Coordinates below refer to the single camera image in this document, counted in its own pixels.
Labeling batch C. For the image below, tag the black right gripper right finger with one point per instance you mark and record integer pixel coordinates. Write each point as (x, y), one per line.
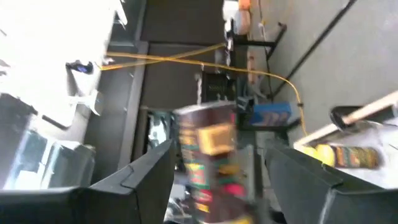
(311, 193)

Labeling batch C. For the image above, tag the blue storage box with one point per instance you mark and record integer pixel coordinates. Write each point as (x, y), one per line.
(270, 114)

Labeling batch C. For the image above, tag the black storage crate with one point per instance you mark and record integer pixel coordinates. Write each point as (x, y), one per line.
(219, 87)

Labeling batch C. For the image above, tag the wooden table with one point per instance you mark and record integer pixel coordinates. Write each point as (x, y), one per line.
(367, 110)

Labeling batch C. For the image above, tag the brown spice jar yellow lid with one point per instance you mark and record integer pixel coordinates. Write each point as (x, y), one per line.
(351, 157)
(214, 140)

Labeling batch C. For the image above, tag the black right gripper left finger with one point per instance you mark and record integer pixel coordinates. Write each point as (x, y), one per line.
(124, 199)

